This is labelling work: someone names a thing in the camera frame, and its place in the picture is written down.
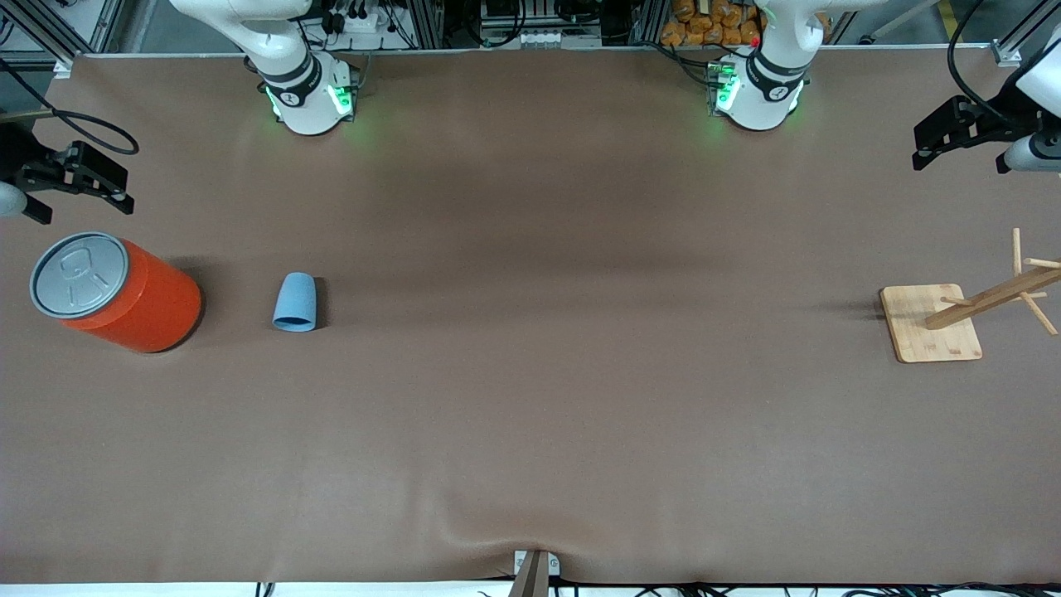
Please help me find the power strip with black plugs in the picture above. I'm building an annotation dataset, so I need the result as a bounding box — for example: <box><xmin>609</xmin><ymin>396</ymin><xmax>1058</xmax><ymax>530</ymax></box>
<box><xmin>319</xmin><ymin>0</ymin><xmax>395</xmax><ymax>36</ymax></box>

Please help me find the bag of orange bread rolls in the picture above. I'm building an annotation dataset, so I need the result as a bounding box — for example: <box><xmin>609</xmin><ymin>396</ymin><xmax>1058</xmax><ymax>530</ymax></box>
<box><xmin>661</xmin><ymin>0</ymin><xmax>763</xmax><ymax>48</ymax></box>

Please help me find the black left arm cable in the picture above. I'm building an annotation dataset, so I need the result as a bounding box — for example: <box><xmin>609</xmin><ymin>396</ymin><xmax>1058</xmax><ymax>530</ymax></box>
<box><xmin>947</xmin><ymin>0</ymin><xmax>1012</xmax><ymax>125</ymax></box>

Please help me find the wooden mug tree stand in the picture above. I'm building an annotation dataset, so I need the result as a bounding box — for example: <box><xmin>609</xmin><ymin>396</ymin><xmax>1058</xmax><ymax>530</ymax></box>
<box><xmin>879</xmin><ymin>228</ymin><xmax>1061</xmax><ymax>364</ymax></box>

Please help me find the brown table mat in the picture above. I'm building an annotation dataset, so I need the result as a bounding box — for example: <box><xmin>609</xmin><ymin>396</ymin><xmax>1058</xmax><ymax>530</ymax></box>
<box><xmin>0</xmin><ymin>46</ymin><xmax>1061</xmax><ymax>585</ymax></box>

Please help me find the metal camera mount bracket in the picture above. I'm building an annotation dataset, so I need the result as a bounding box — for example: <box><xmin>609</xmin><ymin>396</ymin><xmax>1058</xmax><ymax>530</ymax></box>
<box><xmin>510</xmin><ymin>550</ymin><xmax>562</xmax><ymax>597</ymax></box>

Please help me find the aluminium frame post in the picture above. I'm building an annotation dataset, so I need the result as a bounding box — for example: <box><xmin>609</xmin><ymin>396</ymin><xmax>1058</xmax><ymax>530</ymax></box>
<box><xmin>0</xmin><ymin>0</ymin><xmax>125</xmax><ymax>63</ymax></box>

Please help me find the black base cable bundle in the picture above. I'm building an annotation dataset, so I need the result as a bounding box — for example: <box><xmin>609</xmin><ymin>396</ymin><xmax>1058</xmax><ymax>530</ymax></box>
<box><xmin>647</xmin><ymin>40</ymin><xmax>715</xmax><ymax>85</ymax></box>

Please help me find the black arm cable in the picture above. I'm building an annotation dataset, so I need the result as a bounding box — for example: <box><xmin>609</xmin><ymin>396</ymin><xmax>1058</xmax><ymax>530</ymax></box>
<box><xmin>0</xmin><ymin>56</ymin><xmax>139</xmax><ymax>157</ymax></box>
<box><xmin>947</xmin><ymin>0</ymin><xmax>1012</xmax><ymax>125</ymax></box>

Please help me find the light blue plastic cup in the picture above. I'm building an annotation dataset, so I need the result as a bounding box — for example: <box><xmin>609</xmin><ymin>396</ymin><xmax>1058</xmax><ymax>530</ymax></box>
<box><xmin>273</xmin><ymin>272</ymin><xmax>318</xmax><ymax>333</ymax></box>

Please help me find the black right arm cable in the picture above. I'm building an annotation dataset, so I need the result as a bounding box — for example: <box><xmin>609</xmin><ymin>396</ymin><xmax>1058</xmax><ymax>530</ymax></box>
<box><xmin>0</xmin><ymin>56</ymin><xmax>139</xmax><ymax>157</ymax></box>

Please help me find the white power strip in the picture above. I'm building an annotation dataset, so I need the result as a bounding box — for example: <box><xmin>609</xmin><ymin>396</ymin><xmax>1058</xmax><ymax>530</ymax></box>
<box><xmin>512</xmin><ymin>30</ymin><xmax>603</xmax><ymax>49</ymax></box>

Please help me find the orange can with silver lid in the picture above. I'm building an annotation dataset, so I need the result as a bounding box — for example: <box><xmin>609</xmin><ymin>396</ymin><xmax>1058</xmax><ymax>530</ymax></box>
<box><xmin>30</xmin><ymin>231</ymin><xmax>203</xmax><ymax>355</ymax></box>

